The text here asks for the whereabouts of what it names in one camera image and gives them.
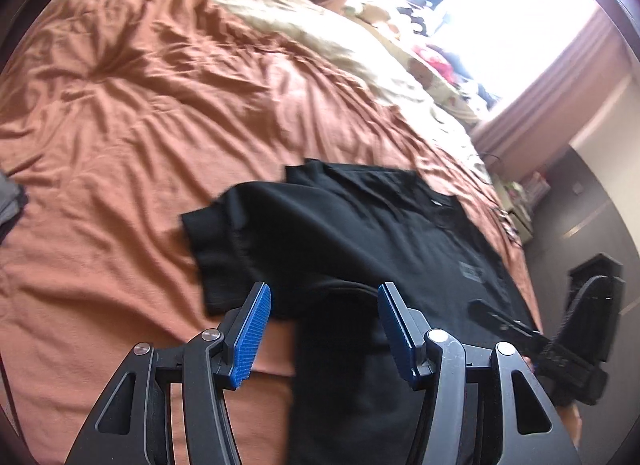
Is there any black long-sleeve sweatshirt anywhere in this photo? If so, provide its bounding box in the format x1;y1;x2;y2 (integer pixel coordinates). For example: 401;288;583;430
182;160;534;464

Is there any stack of folded clothes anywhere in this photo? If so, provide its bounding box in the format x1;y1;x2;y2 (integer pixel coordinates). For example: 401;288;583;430
0;173;28;243

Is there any white bedside cabinet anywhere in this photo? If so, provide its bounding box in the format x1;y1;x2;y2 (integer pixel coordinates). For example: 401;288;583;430
491;175;534;245

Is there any striped paper bag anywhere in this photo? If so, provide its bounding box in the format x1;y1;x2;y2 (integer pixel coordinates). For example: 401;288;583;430
521;172;550;208

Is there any right pink curtain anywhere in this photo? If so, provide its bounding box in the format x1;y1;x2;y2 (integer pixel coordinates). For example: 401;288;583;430
472;10;631;180

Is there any red plush toy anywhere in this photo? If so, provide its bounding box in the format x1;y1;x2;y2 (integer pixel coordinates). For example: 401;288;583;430
413;45;466;86

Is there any rust orange bed blanket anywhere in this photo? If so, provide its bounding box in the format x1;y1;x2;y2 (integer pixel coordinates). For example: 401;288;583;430
1;0;539;464

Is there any bear print pillow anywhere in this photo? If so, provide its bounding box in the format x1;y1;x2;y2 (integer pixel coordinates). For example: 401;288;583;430
342;3;489;130

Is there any cream bed sheet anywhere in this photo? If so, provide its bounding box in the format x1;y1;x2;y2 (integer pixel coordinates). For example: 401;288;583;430
74;0;497;182

